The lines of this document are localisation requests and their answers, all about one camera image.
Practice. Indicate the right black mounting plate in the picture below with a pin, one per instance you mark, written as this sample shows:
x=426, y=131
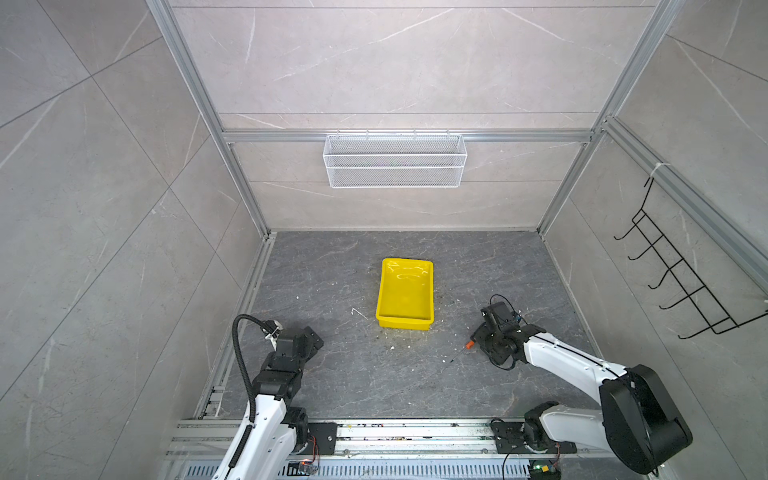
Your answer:
x=524, y=436

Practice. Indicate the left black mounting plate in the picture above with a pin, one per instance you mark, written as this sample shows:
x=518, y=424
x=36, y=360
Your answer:
x=317, y=438

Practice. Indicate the yellow plastic bin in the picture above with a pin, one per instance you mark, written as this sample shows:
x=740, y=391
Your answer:
x=406, y=294

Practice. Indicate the black wire hook rack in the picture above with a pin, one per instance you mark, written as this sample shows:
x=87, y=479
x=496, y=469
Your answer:
x=679, y=271

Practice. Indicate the small green circuit board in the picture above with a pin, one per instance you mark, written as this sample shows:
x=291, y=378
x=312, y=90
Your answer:
x=543, y=470

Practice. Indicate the black mounting plate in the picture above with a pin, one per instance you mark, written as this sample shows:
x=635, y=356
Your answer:
x=524, y=436
x=317, y=438

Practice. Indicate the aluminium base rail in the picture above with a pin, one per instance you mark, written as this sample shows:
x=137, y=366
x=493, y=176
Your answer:
x=459, y=448

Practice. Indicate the white wire mesh basket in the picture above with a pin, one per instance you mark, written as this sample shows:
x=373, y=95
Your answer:
x=368, y=161

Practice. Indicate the orange handled screwdriver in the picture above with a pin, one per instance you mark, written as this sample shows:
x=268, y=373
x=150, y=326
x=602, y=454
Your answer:
x=460, y=352

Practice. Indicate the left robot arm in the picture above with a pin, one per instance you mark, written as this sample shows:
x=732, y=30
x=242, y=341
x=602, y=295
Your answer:
x=272, y=429

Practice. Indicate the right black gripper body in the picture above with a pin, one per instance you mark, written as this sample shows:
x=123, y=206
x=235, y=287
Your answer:
x=494, y=348

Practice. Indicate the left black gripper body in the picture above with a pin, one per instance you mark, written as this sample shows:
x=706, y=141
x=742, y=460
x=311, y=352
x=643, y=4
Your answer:
x=300, y=372

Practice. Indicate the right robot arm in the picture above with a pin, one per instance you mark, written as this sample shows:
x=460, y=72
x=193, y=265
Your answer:
x=636, y=418

